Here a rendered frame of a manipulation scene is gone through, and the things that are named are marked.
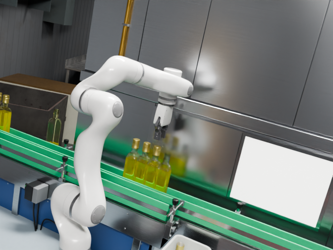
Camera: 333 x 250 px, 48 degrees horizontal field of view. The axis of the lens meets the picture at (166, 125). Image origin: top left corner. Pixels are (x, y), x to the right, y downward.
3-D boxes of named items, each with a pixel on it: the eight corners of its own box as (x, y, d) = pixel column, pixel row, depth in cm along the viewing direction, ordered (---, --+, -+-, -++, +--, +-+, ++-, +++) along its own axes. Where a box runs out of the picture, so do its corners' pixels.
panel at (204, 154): (318, 229, 168) (341, 159, 160) (317, 232, 166) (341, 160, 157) (143, 165, 201) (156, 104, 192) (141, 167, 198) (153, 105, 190)
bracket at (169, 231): (177, 232, 174) (181, 218, 172) (169, 240, 165) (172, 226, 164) (170, 229, 175) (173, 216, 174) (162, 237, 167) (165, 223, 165)
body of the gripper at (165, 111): (164, 98, 179) (159, 120, 182) (154, 100, 170) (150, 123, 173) (178, 102, 176) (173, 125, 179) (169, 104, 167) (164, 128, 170)
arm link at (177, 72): (181, 99, 173) (166, 94, 178) (187, 71, 170) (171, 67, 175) (171, 99, 166) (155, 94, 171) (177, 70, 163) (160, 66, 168)
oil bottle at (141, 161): (144, 195, 189) (152, 156, 184) (138, 199, 184) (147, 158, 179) (134, 191, 191) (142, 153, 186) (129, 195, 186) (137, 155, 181)
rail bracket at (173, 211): (182, 217, 174) (188, 192, 171) (167, 231, 159) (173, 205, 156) (176, 215, 175) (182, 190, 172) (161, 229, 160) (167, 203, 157)
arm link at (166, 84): (159, 67, 142) (197, 82, 167) (129, 59, 151) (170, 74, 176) (152, 90, 143) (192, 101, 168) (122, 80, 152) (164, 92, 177)
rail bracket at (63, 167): (66, 182, 187) (70, 157, 184) (56, 186, 180) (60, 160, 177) (60, 179, 188) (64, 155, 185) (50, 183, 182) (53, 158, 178)
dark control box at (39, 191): (47, 199, 192) (49, 184, 189) (35, 205, 184) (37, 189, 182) (34, 194, 194) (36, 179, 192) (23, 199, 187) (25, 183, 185)
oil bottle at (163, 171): (164, 204, 185) (173, 163, 179) (159, 208, 180) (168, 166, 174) (154, 200, 187) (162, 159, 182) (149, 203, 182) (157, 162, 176)
